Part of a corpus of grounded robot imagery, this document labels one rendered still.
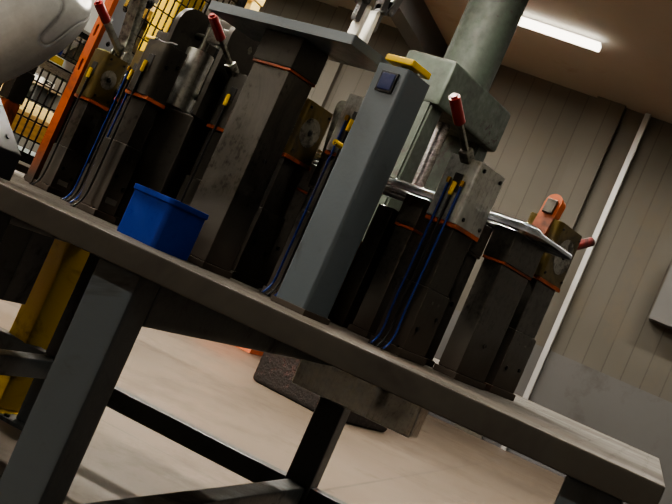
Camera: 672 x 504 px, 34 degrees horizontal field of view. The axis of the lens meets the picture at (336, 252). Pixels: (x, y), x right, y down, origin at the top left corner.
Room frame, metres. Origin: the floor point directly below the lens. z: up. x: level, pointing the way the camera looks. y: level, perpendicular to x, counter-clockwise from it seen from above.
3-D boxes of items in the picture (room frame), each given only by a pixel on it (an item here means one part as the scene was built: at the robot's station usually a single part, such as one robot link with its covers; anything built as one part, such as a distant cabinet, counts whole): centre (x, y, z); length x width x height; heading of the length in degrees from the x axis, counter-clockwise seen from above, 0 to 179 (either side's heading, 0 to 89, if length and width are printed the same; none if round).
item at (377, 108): (1.84, 0.01, 0.92); 0.08 x 0.08 x 0.44; 52
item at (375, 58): (2.00, 0.22, 1.16); 0.37 x 0.14 x 0.02; 52
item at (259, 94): (2.00, 0.22, 0.92); 0.10 x 0.08 x 0.45; 52
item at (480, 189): (1.90, -0.16, 0.88); 0.12 x 0.07 x 0.36; 142
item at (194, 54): (2.30, 0.40, 0.95); 0.18 x 0.13 x 0.49; 52
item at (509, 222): (2.40, 0.18, 1.00); 1.38 x 0.22 x 0.02; 52
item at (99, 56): (2.55, 0.67, 0.87); 0.10 x 0.07 x 0.35; 142
